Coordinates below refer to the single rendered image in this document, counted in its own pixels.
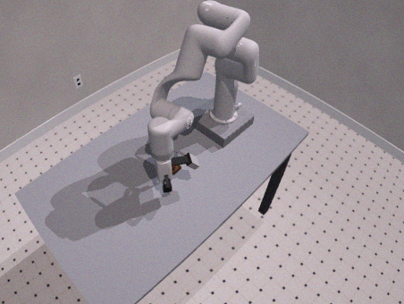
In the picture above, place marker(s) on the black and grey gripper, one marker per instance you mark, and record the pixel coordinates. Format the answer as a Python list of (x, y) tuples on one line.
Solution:
[(163, 171)]

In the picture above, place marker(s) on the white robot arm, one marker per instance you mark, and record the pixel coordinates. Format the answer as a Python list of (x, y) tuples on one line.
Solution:
[(169, 119)]

